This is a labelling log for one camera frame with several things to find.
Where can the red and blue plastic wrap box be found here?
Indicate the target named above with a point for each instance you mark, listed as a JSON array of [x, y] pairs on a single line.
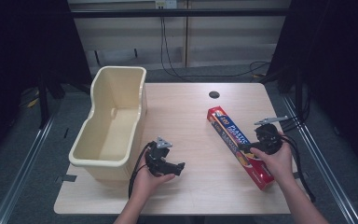
[[230, 130]]

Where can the person's right hand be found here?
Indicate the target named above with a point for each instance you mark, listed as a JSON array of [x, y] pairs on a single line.
[[279, 163]]

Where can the cream plastic bin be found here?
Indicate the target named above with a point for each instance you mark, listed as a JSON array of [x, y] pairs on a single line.
[[122, 124]]

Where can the white wall power outlet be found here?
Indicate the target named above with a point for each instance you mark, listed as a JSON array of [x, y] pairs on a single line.
[[166, 3]]

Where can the dark curtain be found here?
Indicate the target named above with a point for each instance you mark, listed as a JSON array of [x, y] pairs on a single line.
[[338, 62], [21, 46]]

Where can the grey tape strip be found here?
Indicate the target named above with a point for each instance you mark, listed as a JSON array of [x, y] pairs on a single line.
[[66, 178]]

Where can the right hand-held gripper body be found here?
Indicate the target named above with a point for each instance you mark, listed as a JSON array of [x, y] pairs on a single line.
[[268, 137]]

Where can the person's left hand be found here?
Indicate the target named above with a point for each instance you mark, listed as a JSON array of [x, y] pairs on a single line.
[[147, 185]]

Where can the black metal stand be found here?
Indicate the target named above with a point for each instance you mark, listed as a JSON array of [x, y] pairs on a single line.
[[298, 93], [43, 102]]

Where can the black horizontal bar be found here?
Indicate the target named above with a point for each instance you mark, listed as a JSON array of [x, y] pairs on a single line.
[[180, 12]]

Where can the black table grommet hole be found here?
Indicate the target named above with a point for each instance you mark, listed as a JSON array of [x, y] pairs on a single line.
[[214, 94]]

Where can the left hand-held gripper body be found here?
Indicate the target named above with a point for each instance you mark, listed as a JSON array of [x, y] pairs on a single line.
[[157, 155]]

